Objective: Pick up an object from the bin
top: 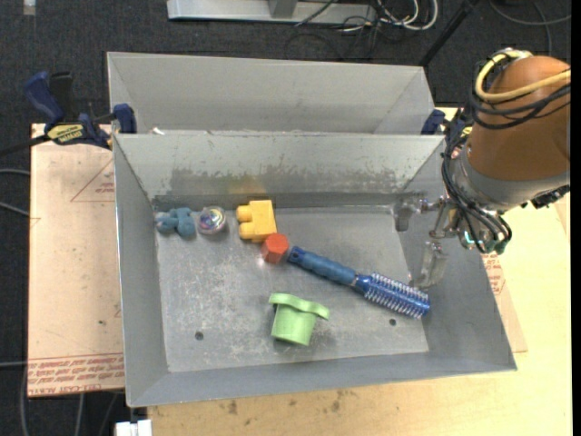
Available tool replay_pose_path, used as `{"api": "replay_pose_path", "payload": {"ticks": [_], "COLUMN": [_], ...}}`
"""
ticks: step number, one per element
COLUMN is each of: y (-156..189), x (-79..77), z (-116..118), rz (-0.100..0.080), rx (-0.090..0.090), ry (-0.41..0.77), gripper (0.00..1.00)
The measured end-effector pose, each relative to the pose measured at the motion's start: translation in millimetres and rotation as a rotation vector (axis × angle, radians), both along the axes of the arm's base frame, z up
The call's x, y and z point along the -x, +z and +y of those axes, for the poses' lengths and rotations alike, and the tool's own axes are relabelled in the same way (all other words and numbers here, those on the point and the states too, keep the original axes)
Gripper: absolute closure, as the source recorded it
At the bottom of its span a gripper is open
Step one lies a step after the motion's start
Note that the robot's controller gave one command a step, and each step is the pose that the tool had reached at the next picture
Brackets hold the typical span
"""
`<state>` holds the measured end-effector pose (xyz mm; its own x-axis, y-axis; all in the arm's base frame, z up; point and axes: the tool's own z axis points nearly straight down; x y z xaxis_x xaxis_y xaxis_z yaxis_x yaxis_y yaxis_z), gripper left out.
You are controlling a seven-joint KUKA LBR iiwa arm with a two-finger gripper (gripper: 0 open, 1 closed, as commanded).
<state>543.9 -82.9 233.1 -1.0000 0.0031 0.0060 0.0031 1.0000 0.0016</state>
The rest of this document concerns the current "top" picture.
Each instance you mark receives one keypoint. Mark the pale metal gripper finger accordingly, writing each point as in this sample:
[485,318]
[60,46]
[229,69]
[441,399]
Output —
[429,266]
[404,211]

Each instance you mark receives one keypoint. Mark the blue hairbrush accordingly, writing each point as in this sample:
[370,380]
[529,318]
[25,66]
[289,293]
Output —
[327,268]

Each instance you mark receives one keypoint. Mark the red-orange hexagonal block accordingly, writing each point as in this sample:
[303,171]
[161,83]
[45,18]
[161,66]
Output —
[274,248]

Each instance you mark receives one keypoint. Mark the yellow toy building block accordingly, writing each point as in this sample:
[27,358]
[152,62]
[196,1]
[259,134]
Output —
[258,220]

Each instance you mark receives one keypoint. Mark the green plastic cup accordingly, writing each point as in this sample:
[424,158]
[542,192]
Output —
[292,323]

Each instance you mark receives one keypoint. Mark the iridescent glass ball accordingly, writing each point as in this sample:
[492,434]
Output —
[212,220]

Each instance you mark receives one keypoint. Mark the grey metal bin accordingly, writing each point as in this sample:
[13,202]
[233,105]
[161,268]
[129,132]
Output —
[218,298]

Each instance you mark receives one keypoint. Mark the blue-grey toy figure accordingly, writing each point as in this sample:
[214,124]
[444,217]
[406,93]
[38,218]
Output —
[179,223]

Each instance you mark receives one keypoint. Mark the brown cardboard board red print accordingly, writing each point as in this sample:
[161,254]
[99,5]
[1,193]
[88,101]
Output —
[72,252]

